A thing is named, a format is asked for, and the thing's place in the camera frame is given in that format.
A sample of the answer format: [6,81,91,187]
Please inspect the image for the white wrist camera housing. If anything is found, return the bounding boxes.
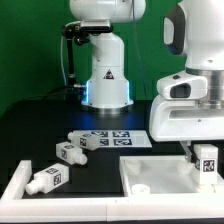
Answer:
[157,71,208,100]

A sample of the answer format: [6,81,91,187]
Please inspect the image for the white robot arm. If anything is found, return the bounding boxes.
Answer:
[70,0,224,143]

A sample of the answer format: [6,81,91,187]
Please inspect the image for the white square table top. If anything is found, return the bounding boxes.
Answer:
[120,156,224,197]

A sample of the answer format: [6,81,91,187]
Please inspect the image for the white marker base plate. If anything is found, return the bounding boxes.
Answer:
[68,130,152,148]

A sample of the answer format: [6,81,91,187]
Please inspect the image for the white U-shaped fence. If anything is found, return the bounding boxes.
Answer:
[0,161,224,223]

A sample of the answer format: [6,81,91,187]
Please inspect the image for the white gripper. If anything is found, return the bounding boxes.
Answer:
[149,96,224,163]

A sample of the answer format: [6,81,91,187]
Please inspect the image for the black camera on mount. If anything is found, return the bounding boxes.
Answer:
[62,20,113,36]

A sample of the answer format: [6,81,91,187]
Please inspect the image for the black cables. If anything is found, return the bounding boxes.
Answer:
[16,83,88,103]

